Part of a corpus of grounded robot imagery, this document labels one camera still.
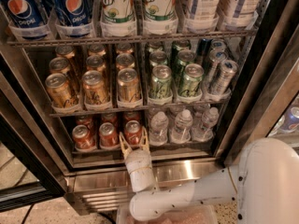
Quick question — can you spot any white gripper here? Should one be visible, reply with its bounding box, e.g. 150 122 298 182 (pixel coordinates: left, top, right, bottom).
119 127 156 192

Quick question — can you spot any red coke can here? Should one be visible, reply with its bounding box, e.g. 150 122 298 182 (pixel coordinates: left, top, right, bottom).
123 111 141 123
72 125 96 151
99 122 119 148
124 120 142 146

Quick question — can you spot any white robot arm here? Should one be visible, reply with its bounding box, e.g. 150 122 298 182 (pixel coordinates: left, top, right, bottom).
121 133 299 224

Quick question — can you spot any front right gold can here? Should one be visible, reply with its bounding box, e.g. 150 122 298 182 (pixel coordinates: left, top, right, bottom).
117 68 141 103

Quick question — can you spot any front left green can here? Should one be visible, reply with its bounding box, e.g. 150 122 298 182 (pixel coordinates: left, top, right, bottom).
149 65 172 99

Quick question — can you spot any front middle gold can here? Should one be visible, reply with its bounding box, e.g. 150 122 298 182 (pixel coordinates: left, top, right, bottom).
82 70 109 105

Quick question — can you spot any front right green can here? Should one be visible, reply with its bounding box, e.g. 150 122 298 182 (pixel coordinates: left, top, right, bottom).
178 63 204 98

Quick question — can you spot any second row right gold can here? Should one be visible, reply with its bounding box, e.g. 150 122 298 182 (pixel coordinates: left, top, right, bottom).
116 53 135 71

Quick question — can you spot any second row gold can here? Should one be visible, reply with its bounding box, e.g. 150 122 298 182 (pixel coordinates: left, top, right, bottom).
116 53 135 71
86 55 107 74
49 57 73 78

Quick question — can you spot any second row left green can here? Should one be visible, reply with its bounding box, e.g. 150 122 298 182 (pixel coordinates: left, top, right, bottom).
149 50 168 67

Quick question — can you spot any second row green can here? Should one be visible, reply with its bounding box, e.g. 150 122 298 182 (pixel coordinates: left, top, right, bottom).
174 49 196 78
149 50 168 67

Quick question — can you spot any second row middle gold can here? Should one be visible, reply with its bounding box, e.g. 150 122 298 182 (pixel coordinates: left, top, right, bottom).
86 55 107 74

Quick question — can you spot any front left gold can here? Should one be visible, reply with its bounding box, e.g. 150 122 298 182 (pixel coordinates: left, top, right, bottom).
45 73 78 108

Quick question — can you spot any second row right green can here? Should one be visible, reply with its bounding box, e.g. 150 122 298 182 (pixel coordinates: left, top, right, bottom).
174 49 196 78

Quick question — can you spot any stainless steel fridge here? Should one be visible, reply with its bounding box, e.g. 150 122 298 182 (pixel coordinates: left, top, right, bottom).
0 0 298 215

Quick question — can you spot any second row left gold can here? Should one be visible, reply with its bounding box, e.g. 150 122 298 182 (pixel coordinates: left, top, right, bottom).
49 57 73 78

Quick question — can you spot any front silver slim can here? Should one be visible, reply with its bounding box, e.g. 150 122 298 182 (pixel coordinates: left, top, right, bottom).
210 60 238 95

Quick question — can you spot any silver slim can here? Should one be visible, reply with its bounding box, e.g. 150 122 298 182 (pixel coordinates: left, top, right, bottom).
210 60 238 95
204 49 227 83

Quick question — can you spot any blue can behind glass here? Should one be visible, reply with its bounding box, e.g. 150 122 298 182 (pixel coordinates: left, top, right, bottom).
280 105 299 133

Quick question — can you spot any left clear water bottle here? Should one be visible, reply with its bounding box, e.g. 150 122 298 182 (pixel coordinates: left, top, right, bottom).
149 111 169 146

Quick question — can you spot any clear water bottle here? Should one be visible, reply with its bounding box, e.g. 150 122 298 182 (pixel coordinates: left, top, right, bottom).
192 107 220 142
170 109 192 144
149 111 169 146

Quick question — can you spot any middle clear water bottle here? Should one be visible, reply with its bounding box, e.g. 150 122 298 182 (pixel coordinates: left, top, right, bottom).
170 109 192 144

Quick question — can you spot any right clear water bottle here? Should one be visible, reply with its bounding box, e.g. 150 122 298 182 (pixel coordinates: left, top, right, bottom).
192 107 220 142

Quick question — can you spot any clear plastic bin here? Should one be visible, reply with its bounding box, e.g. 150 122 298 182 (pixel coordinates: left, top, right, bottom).
116 205 218 224

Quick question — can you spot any left 7up bottle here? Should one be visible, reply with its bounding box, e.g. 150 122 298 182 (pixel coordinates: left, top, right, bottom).
102 0 135 36

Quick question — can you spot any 7up bottle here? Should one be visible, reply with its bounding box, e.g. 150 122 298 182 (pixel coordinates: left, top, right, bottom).
102 0 135 36
143 0 176 35

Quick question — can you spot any right 7up bottle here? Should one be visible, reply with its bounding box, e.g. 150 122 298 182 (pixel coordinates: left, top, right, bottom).
143 0 176 35

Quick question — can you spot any left white labelled bottle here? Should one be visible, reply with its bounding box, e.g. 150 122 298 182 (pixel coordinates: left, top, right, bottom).
184 0 220 34

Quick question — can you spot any white labelled bottle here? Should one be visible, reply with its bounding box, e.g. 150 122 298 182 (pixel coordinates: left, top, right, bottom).
184 0 220 34
219 0 260 31

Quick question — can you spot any right blue pepsi bottle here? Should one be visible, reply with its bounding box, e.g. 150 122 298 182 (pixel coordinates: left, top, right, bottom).
54 0 93 38

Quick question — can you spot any blue pepsi bottle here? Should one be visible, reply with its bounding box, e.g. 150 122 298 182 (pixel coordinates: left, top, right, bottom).
54 0 93 38
0 0 48 29

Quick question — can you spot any left blue pepsi bottle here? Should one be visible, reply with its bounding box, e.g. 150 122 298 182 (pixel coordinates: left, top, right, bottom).
0 0 48 29

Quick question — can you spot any right white labelled bottle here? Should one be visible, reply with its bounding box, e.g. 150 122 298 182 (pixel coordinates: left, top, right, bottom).
219 0 260 31

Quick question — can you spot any black cable on floor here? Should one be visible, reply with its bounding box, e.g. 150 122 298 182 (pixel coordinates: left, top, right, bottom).
21 203 36 224

